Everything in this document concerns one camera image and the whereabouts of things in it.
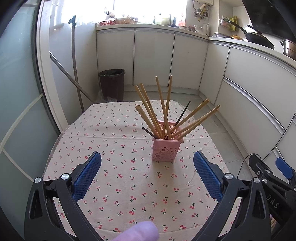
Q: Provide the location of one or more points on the pink perforated utensil holder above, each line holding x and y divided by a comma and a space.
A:
165, 150

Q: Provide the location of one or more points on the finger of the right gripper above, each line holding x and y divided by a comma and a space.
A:
285, 169

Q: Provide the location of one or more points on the woven basket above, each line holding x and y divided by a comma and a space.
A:
125, 21

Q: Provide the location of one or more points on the person's hand in glove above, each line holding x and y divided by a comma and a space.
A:
143, 231

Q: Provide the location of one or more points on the white kettle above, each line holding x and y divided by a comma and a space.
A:
205, 30

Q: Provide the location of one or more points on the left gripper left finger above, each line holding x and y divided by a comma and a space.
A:
42, 220

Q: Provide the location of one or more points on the metal mop pole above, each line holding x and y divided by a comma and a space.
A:
74, 80

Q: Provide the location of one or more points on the black frying pan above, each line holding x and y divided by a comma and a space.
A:
253, 37

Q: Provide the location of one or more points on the white kitchen cabinets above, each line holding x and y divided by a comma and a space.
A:
254, 85

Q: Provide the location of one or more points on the black chopstick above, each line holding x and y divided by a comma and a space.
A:
182, 113

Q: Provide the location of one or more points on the steel pot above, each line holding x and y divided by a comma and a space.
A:
289, 48

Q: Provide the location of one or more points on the dark brown trash bin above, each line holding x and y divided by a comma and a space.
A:
112, 83

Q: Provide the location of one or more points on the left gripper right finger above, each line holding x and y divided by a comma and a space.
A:
252, 221

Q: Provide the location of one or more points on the cherry print tablecloth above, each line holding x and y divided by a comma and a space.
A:
130, 187

